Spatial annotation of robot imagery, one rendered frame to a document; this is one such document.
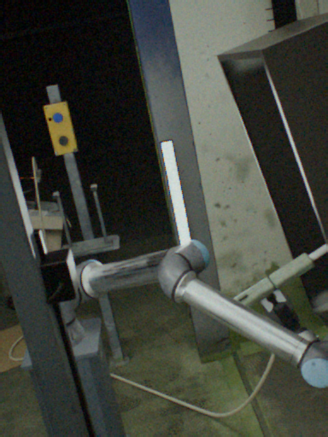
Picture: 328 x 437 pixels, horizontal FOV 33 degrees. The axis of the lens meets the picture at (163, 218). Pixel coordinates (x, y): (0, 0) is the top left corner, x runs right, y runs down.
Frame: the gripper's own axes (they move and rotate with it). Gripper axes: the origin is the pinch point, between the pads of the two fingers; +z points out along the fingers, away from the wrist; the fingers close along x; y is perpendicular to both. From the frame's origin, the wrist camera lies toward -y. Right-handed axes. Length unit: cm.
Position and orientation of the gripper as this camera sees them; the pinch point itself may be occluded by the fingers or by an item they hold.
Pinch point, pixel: (265, 289)
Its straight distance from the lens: 196.5
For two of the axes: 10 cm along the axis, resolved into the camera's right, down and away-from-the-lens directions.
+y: 3.6, 4.6, 8.1
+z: -4.5, -6.7, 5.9
